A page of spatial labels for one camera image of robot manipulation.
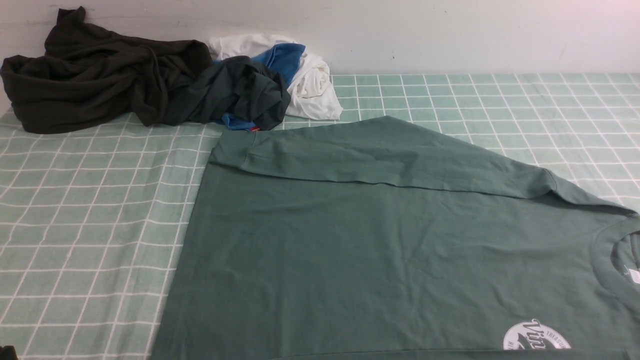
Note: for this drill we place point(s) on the green long-sleeve top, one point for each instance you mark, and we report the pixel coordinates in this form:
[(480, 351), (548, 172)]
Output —
[(382, 240)]

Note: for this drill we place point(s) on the green checkered tablecloth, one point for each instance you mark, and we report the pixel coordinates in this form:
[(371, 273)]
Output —
[(92, 221)]

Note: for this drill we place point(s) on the dark olive crumpled garment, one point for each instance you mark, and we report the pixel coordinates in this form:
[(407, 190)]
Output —
[(89, 76)]

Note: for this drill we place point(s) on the dark grey crumpled garment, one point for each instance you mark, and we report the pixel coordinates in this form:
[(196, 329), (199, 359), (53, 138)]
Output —
[(238, 87)]

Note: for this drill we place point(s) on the white crumpled garment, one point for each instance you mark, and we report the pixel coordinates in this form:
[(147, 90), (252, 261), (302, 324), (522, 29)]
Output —
[(312, 94)]

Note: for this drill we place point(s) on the blue crumpled garment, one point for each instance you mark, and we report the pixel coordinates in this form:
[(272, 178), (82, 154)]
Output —
[(282, 58)]

